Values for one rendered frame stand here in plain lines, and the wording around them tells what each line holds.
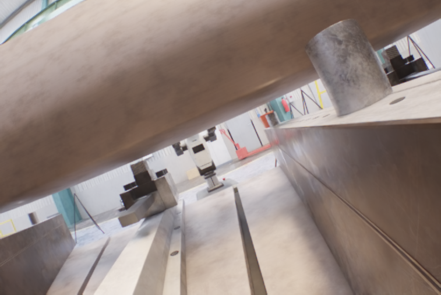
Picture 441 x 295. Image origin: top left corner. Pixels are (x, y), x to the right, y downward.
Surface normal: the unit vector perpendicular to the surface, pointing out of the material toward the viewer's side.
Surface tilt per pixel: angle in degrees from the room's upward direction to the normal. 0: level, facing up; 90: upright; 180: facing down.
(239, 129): 90
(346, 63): 90
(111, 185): 90
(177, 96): 90
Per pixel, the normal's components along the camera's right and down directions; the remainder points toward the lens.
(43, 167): 0.30, -0.21
